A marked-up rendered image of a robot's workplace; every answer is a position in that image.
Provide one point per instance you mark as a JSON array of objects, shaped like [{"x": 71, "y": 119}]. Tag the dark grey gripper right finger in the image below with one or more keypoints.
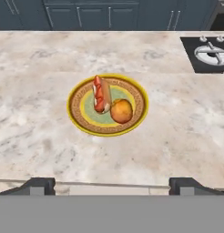
[{"x": 183, "y": 185}]

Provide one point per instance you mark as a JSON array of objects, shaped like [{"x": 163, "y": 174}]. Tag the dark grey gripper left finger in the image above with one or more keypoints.
[{"x": 41, "y": 185}]

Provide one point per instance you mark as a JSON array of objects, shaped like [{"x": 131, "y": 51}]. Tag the yellow patterned plate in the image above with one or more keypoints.
[{"x": 83, "y": 106}]

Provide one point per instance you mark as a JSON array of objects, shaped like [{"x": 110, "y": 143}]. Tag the orange peach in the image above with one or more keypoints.
[{"x": 121, "y": 111}]

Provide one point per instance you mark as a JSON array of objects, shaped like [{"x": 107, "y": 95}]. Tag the hot dog in bun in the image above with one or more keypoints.
[{"x": 101, "y": 94}]

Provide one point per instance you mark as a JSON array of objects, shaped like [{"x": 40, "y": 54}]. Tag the black hob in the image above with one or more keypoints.
[{"x": 208, "y": 54}]

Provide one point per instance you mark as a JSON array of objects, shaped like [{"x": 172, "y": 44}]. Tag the dark blue cupboard run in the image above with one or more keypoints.
[{"x": 101, "y": 13}]

